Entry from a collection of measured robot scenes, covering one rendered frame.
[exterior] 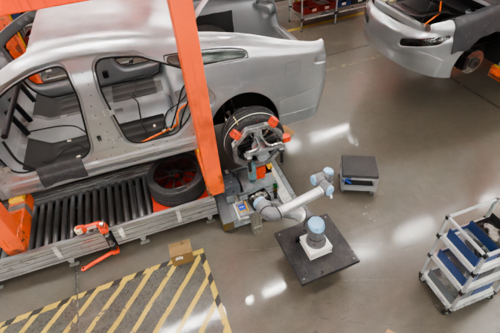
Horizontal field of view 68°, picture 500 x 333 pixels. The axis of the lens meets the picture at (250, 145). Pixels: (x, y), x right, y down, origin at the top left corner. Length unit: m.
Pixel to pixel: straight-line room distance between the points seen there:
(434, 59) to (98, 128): 4.01
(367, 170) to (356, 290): 1.33
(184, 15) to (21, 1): 0.99
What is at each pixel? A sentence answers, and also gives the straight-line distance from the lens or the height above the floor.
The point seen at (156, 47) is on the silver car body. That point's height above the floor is 1.92.
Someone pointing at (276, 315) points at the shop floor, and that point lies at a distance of 3.72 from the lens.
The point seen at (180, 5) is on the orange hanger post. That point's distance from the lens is 2.75.
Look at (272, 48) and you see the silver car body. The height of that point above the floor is 1.71.
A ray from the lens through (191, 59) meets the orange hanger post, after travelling 2.91.
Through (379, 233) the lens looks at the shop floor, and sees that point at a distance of 4.30.
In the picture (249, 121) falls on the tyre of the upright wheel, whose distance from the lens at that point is 3.69.
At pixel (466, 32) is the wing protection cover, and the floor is 1.37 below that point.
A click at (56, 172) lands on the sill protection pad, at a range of 4.14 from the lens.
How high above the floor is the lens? 3.41
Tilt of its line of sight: 41 degrees down
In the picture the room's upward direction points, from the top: 5 degrees counter-clockwise
